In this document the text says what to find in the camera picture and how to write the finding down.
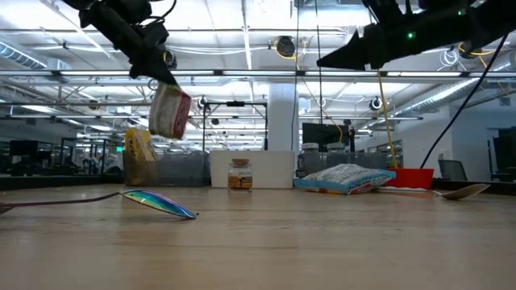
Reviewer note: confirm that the translucent grey plastic bin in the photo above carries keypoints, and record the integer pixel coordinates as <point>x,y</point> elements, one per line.
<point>363,159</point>
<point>173,169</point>

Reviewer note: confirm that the green and pink ramen packet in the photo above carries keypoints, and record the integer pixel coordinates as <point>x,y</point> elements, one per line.
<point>169,113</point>

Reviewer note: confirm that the white-capped white-label spice jar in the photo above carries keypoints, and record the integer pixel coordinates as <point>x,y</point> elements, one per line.
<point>310,161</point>

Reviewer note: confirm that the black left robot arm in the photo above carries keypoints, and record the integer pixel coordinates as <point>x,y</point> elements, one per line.
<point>109,20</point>

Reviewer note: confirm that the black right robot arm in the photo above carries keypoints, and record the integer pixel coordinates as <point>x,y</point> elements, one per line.
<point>483,20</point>

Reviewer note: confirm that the rainbow iridescent metal spoon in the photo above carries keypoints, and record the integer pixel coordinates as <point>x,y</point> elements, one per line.
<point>161,203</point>

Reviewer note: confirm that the small cork-topped spice jar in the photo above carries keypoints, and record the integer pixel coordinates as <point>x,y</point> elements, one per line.
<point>240,177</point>

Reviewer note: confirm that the blue-edged ramen packet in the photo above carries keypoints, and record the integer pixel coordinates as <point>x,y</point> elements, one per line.
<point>342,179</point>

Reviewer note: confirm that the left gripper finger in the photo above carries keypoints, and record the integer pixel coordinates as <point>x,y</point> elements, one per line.
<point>166,72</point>
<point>147,71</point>

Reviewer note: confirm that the silver metal spoon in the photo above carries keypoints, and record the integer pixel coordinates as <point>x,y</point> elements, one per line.
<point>463,192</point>

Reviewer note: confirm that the grey mesh office chair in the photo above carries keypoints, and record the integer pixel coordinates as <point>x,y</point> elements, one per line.
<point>451,169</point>

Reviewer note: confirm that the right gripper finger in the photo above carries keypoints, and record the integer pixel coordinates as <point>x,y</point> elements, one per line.
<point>350,64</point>
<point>350,50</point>

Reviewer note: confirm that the yellow Maruchan ramen packet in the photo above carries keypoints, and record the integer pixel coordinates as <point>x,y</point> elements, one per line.
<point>139,149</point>

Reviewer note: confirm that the white plastic bin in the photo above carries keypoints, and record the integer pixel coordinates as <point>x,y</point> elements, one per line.
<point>274,169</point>

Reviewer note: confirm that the red plastic bowl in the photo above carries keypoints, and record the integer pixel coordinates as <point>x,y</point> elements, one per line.
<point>413,179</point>

